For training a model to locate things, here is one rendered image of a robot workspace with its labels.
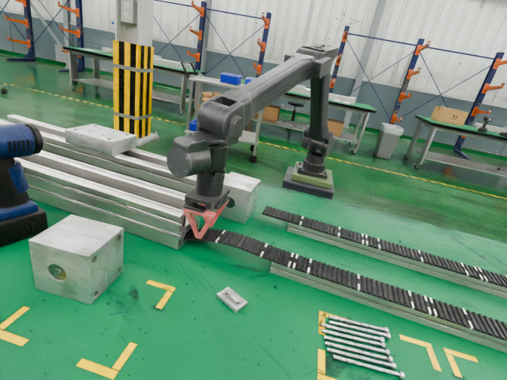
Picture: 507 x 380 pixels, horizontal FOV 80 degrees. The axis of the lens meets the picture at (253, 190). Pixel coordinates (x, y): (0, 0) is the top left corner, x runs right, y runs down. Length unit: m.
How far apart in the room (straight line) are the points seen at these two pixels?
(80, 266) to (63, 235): 0.06
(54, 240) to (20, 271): 0.13
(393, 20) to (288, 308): 8.04
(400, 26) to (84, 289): 8.22
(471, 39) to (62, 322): 8.70
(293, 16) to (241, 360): 8.09
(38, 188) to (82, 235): 0.34
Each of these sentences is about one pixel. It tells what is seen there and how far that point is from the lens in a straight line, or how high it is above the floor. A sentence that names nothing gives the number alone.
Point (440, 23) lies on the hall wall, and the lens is 8.61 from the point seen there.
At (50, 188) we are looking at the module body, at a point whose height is 0.83.
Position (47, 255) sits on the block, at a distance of 0.56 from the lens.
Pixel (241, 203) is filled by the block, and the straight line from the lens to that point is 0.78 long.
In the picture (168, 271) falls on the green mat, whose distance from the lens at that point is 0.63.
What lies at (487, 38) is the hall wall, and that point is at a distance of 8.90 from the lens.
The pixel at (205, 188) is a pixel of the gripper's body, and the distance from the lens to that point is 0.61.
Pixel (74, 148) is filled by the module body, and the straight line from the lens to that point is 1.03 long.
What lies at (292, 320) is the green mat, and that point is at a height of 0.78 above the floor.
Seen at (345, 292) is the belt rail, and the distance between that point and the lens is 0.66.
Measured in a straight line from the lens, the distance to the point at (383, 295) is 0.66.
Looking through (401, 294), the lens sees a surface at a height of 0.81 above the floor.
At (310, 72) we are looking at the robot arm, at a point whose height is 1.17.
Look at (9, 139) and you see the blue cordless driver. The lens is 0.67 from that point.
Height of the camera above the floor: 1.18
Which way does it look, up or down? 23 degrees down
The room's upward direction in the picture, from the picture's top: 11 degrees clockwise
